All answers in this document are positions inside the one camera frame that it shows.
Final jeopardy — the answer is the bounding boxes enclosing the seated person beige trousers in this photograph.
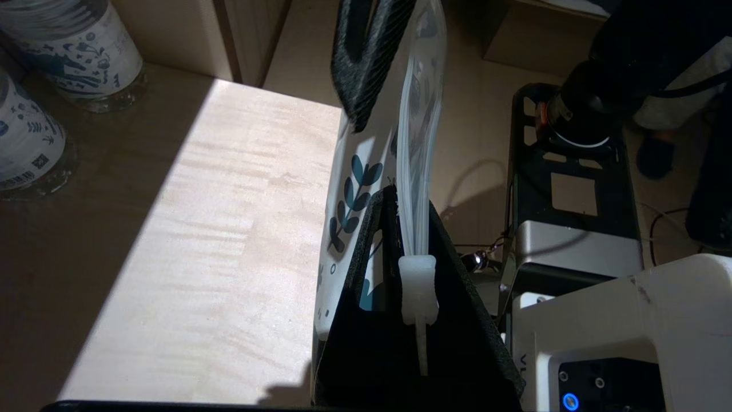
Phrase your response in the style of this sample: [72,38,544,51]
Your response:
[589,0,732,249]

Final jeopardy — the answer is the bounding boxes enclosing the white horse-print zip pouch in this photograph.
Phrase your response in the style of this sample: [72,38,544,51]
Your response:
[315,0,447,375]

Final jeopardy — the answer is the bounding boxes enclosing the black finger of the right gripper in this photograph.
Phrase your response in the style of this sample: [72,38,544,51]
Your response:
[332,0,417,133]

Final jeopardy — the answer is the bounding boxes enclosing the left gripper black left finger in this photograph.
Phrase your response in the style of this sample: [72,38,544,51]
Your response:
[315,184,427,404]

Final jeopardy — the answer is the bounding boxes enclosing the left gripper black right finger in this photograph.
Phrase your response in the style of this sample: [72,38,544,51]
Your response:
[428,197,526,404]

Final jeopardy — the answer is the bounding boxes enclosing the black white robot base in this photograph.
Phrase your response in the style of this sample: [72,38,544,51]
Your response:
[498,57,732,412]

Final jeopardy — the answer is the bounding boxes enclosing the brown cardboard box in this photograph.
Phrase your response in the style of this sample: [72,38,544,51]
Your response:
[483,0,607,78]

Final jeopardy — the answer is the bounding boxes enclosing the small clear water bottle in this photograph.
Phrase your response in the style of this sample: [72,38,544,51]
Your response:
[0,63,78,201]
[0,0,146,112]

